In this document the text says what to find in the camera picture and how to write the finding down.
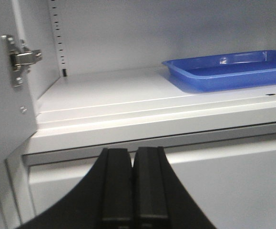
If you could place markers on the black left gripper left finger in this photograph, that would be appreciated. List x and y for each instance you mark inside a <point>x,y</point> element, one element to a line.
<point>101,200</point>

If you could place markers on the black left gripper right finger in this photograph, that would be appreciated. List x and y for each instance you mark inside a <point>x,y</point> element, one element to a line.
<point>160,199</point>

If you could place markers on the grey metal cabinet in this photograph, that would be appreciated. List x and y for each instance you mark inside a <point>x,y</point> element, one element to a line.
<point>102,83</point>

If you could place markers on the metal cabinet door hinge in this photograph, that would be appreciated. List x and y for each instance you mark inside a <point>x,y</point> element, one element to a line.
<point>18,59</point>

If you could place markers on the blue plastic tray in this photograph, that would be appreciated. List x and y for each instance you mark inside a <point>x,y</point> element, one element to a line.
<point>225,71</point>

